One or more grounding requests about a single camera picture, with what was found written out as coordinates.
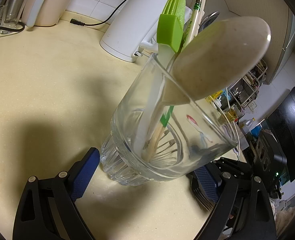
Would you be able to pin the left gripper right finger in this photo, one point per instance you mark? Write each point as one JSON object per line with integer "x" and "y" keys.
{"x": 207, "y": 183}

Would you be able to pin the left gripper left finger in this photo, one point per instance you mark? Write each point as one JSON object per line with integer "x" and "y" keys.
{"x": 82, "y": 172}

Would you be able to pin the clear ribbed drinking glass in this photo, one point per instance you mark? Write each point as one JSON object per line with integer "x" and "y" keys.
{"x": 192, "y": 138}

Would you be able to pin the beige speckled rice paddle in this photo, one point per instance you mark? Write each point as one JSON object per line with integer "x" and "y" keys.
{"x": 218, "y": 56}

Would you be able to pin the green silicone basting brush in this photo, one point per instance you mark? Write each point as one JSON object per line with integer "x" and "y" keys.
{"x": 169, "y": 36}

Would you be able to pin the disposable chopsticks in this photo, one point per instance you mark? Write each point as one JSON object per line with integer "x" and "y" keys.
{"x": 192, "y": 20}

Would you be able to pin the white electric kettle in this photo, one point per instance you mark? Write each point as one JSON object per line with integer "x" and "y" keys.
{"x": 134, "y": 29}

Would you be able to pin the metal spoon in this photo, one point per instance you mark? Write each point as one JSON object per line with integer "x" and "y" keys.
{"x": 208, "y": 20}

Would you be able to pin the beige electric cooking pot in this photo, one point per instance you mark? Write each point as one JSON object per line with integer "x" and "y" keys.
{"x": 43, "y": 13}

